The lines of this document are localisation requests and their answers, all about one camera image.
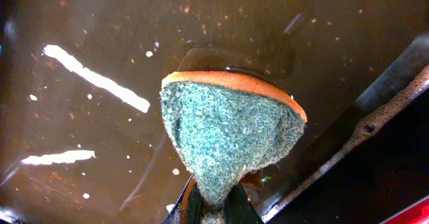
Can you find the black water basin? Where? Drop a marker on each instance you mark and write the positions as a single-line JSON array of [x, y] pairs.
[[82, 138]]

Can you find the red plastic tray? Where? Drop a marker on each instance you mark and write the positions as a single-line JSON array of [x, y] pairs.
[[416, 213]]

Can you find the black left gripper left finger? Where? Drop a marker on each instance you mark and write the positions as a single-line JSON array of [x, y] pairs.
[[188, 207]]

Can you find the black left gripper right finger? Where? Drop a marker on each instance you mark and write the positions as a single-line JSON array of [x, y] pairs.
[[238, 210]]

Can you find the green orange sponge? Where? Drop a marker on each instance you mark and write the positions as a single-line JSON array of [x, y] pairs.
[[224, 125]]

